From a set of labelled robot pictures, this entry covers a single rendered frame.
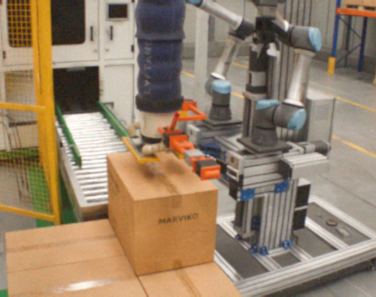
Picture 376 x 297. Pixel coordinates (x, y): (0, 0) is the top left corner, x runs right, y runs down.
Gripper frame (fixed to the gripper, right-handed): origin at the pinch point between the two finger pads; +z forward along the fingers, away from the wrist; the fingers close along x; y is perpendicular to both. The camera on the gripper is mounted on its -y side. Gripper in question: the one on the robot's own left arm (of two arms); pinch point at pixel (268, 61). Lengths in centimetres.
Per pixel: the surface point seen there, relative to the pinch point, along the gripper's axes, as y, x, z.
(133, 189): 59, -13, 58
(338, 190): -190, -127, 152
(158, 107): 44, -21, 23
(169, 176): 38, -21, 58
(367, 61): -794, -661, 124
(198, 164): 48, 28, 32
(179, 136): 41, -2, 31
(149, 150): 51, -13, 40
